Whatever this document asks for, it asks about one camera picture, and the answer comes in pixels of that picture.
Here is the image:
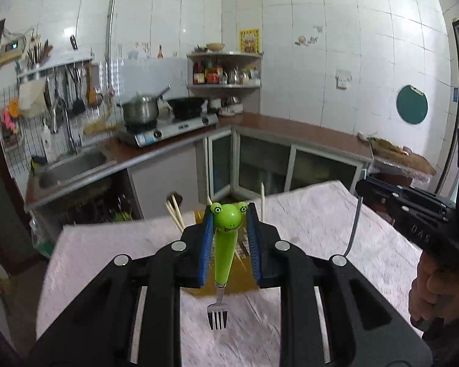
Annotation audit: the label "chopstick lone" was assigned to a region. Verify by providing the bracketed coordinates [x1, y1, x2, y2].
[171, 192, 185, 230]

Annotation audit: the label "green frog handle fork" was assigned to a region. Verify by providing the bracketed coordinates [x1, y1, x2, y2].
[207, 202, 248, 331]

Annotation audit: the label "steel kitchen sink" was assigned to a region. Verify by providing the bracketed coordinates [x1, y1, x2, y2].
[38, 148, 116, 189]

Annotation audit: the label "kitchen counter cabinets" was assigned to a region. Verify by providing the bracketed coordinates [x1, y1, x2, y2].
[24, 113, 373, 220]

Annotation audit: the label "person's right hand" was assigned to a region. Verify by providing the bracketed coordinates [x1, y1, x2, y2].
[409, 251, 459, 324]

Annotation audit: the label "green round cutting board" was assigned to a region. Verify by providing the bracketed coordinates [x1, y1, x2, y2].
[396, 84, 429, 125]

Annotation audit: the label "yellow perforated utensil holder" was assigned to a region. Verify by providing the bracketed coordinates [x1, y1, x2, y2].
[182, 202, 258, 298]

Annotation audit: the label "gas stove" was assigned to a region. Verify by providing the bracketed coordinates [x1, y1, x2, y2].
[117, 113, 219, 147]

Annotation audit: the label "steel cooking pot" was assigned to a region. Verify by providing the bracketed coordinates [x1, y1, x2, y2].
[118, 84, 171, 125]

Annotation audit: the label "sink faucet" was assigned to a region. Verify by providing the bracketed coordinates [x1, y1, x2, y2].
[50, 97, 78, 155]

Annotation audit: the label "black wok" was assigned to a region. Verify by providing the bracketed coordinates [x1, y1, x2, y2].
[166, 97, 206, 120]

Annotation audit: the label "metal spoon black handle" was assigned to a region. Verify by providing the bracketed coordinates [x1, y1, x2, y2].
[343, 195, 363, 258]

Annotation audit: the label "white wall socket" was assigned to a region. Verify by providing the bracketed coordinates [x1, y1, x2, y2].
[335, 69, 352, 90]

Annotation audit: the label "corner wall shelf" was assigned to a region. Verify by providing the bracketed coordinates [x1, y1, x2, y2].
[186, 50, 263, 90]

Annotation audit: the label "yellow wall poster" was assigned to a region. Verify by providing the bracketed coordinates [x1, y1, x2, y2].
[240, 28, 260, 54]

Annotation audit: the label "wall utensil rack shelf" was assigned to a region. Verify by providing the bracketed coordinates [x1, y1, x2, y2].
[17, 49, 94, 83]

